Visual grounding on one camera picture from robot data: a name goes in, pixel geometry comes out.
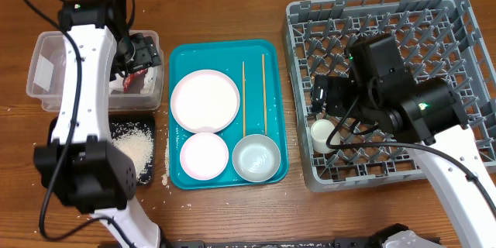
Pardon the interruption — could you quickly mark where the red snack wrapper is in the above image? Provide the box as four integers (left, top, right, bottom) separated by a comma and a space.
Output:
122, 69, 148, 93

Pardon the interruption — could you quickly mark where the white cup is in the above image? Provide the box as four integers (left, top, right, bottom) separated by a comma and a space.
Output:
310, 119, 335, 154

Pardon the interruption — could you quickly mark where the large white plate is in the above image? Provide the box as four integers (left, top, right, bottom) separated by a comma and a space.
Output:
170, 70, 240, 133

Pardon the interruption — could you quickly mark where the wooden chopstick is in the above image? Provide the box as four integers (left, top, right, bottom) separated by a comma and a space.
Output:
242, 61, 246, 138
261, 53, 268, 136

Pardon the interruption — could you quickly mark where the white rice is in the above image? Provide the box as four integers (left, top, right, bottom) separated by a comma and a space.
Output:
110, 121, 154, 185

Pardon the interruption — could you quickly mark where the small pink plate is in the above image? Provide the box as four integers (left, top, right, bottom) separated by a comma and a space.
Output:
180, 133, 229, 181

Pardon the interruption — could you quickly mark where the white napkin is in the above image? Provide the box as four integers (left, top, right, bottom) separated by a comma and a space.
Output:
109, 67, 157, 95

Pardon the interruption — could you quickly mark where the grey metal bowl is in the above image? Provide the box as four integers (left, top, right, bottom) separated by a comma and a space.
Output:
232, 134, 281, 183

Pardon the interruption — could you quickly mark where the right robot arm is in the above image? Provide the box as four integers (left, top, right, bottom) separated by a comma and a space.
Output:
312, 33, 495, 247

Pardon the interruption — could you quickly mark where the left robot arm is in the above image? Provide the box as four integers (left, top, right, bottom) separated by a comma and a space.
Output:
33, 0, 168, 247

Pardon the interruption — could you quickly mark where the grey dishwasher rack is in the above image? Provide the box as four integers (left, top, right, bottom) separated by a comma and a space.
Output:
283, 0, 495, 192

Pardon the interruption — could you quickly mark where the clear plastic bin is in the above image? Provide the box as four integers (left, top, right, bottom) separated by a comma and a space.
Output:
26, 31, 164, 112

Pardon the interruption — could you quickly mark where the black tray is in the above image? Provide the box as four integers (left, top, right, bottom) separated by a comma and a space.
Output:
33, 109, 154, 191

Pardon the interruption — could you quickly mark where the teal serving tray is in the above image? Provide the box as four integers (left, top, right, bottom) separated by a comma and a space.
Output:
169, 39, 289, 190

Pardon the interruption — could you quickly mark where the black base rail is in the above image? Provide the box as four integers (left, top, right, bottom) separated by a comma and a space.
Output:
158, 222, 443, 248

